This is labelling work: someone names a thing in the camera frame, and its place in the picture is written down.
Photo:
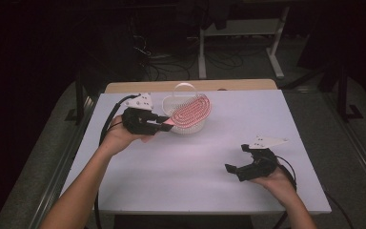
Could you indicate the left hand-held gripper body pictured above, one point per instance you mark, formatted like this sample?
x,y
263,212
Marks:
x,y
138,120

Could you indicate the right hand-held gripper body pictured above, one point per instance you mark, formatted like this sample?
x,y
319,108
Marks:
x,y
257,165

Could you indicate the white slatted plastic basket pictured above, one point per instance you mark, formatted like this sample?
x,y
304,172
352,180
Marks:
x,y
189,129

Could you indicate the person's left hand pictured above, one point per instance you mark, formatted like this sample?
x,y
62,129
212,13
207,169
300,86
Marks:
x,y
119,135

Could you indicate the person's right hand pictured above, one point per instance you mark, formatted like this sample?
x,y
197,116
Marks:
x,y
278,184

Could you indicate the wooden table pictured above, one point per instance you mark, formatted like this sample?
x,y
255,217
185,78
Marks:
x,y
158,86

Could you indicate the black metal stand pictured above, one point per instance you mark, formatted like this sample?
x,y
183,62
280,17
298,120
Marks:
x,y
79,95
343,95

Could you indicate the grey metal rail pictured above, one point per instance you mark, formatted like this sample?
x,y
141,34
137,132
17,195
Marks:
x,y
60,171
359,149

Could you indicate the white metal desk frame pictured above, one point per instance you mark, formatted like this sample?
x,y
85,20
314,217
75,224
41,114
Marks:
x,y
235,27

